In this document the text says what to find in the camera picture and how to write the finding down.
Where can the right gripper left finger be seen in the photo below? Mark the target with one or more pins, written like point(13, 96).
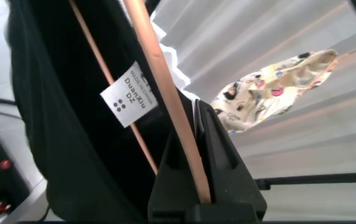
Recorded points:
point(168, 186)

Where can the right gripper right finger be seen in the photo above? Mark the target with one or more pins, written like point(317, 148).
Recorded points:
point(227, 180)

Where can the cream printed garment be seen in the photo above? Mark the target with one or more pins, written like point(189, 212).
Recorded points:
point(259, 96)

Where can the pink clothes hanger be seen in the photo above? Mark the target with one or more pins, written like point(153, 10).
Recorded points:
point(327, 70)
point(165, 87)

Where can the black garment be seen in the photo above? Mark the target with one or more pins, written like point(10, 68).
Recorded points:
point(66, 140)

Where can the black clothes rack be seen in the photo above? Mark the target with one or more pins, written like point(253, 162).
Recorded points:
point(321, 179)

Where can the white curtain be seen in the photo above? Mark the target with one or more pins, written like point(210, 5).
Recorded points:
point(305, 140)

